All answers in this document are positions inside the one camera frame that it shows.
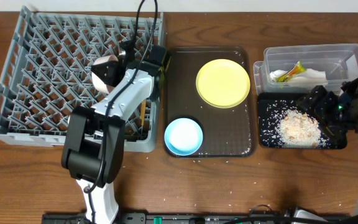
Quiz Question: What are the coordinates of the pale pink bowl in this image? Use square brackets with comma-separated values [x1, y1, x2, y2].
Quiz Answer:
[91, 55, 118, 94]

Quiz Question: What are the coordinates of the white paper napkin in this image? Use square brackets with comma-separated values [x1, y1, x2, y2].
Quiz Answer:
[270, 68, 328, 87]

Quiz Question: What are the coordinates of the pile of rice and nuts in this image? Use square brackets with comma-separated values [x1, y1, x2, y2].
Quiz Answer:
[261, 99, 329, 149]

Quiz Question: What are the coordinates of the green orange snack wrapper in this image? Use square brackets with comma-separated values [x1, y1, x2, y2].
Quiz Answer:
[275, 61, 307, 83]

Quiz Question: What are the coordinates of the wooden chopstick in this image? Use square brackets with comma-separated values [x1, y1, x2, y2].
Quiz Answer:
[140, 100, 147, 126]

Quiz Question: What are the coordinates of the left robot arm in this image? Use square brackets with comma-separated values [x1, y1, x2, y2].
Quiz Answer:
[62, 45, 171, 223]

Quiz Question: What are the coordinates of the clear plastic waste bin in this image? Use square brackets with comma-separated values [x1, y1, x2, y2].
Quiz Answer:
[253, 44, 358, 95]

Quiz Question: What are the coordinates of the black rectangular tray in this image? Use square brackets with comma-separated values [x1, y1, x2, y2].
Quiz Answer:
[256, 91, 348, 150]

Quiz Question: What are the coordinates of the grey plastic dish rack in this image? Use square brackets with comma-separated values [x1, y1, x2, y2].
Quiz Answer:
[0, 7, 166, 147]

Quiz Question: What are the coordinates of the yellow round plate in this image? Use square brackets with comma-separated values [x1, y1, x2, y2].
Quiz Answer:
[196, 59, 250, 108]

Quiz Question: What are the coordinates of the light blue bowl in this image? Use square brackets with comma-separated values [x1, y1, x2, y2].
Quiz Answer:
[164, 118, 203, 156]

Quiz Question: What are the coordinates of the dark brown serving tray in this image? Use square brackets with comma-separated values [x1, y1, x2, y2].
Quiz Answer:
[163, 46, 257, 158]

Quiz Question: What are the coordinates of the left black cable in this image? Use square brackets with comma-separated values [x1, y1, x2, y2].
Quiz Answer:
[82, 0, 160, 224]

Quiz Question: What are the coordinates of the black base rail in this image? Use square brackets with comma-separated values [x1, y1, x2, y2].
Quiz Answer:
[41, 212, 358, 224]

